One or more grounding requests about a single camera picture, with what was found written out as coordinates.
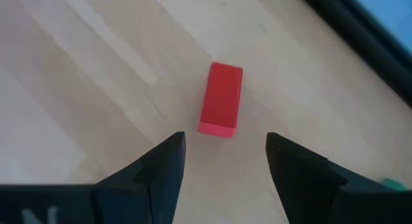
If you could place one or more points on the black table frame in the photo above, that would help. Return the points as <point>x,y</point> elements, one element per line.
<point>370,34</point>

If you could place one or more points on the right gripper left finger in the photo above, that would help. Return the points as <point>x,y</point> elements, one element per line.
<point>80,204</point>

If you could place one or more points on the red rectangular block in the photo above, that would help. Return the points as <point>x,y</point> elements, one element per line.
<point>221,98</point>

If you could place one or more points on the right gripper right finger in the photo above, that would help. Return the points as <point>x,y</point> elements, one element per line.
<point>338,204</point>

